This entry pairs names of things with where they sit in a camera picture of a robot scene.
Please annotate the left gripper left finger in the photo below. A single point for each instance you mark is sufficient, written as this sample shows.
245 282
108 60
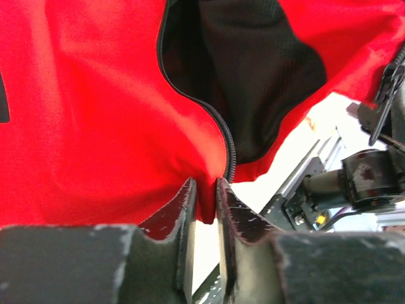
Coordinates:
121 263

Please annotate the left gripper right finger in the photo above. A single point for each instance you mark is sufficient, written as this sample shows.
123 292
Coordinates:
260 263

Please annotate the red zip jacket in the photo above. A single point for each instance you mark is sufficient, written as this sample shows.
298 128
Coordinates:
107 107

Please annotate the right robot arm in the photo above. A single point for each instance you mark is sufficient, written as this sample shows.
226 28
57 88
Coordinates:
369 181

